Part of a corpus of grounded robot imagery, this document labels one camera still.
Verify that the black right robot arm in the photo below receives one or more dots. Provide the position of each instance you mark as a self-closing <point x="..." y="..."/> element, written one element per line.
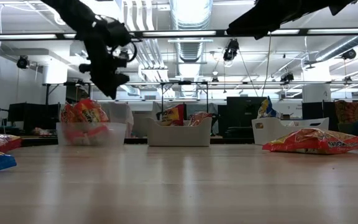
<point x="340" y="4"/>

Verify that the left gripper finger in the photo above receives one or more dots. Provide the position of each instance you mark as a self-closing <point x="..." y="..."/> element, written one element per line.
<point x="121" y="79"/>
<point x="106" y="84"/>

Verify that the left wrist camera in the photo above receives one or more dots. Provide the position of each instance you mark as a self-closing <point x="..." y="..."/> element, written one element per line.
<point x="120" y="34"/>

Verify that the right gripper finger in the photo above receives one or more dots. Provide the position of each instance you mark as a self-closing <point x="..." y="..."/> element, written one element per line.
<point x="247" y="28"/>

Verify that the grey plastic bin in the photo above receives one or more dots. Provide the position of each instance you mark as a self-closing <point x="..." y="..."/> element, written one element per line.
<point x="179" y="137"/>

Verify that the LED light strip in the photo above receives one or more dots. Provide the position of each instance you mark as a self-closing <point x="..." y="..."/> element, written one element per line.
<point x="284" y="32"/>
<point x="69" y="35"/>
<point x="20" y="36"/>
<point x="179" y="33"/>
<point x="340" y="31"/>

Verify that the silver ventilation duct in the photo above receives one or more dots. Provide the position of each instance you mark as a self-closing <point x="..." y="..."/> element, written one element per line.
<point x="191" y="51"/>
<point x="337" y="48"/>

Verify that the black monitor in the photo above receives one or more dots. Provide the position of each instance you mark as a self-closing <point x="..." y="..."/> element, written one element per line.
<point x="33" y="115"/>
<point x="242" y="109"/>

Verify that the black background rig frame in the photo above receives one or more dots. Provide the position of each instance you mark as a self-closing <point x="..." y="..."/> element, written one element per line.
<point x="185" y="82"/>

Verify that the translucent plastic sheet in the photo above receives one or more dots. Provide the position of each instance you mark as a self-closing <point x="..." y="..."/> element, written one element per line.
<point x="120" y="113"/>

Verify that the black overhead rig bar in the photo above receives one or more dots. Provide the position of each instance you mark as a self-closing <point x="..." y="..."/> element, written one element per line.
<point x="220" y="32"/>

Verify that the orange patterned bag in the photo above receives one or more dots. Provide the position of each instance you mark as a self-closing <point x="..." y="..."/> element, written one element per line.
<point x="350" y="112"/>

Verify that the black ceiling camera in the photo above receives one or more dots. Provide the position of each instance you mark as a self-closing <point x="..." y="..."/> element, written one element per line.
<point x="349" y="54"/>
<point x="287" y="77"/>
<point x="22" y="62"/>
<point x="231" y="51"/>

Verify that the clear plastic bin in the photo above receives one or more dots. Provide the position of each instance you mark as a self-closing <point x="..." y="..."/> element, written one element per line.
<point x="117" y="137"/>

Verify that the black aluminium table frame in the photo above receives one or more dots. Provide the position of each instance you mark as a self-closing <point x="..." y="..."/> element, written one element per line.
<point x="228" y="140"/>

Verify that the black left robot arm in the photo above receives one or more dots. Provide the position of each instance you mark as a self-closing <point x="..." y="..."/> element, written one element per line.
<point x="70" y="12"/>

